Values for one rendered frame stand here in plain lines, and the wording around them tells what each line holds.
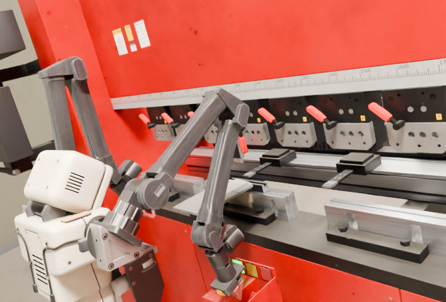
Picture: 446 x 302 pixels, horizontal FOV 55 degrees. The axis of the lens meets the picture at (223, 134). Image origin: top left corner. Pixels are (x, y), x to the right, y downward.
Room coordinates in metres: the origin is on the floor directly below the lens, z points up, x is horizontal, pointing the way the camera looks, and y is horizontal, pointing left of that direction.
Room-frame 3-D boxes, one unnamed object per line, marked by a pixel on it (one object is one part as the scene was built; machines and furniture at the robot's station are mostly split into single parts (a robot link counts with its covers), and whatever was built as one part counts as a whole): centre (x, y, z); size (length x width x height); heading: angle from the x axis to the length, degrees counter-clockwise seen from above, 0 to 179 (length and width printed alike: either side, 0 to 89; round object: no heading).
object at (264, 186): (1.61, -0.04, 0.99); 0.20 x 0.03 x 0.03; 38
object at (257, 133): (1.50, -0.13, 1.26); 0.15 x 0.09 x 0.17; 38
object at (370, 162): (1.43, -0.39, 1.01); 0.26 x 0.12 x 0.05; 128
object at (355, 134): (1.19, -0.37, 1.26); 0.15 x 0.09 x 0.17; 38
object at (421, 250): (1.13, -0.35, 0.89); 0.30 x 0.05 x 0.03; 38
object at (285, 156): (1.75, -0.15, 1.01); 0.26 x 0.12 x 0.05; 128
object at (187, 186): (2.08, 0.32, 0.92); 0.50 x 0.06 x 0.10; 38
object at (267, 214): (1.57, 0.00, 0.89); 0.30 x 0.05 x 0.03; 38
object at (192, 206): (1.55, 0.10, 1.00); 0.26 x 0.18 x 0.01; 128
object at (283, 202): (1.60, -0.05, 0.92); 0.39 x 0.06 x 0.10; 38
